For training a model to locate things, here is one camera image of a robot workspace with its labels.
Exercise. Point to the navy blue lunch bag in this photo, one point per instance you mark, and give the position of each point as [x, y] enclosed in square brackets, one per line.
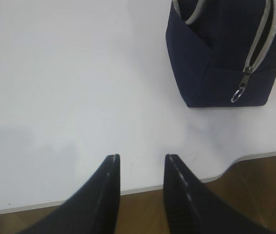
[223, 52]

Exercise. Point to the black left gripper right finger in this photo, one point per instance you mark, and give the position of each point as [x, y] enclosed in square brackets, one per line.
[192, 208]

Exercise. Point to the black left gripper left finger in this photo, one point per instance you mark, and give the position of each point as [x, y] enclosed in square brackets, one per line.
[93, 209]

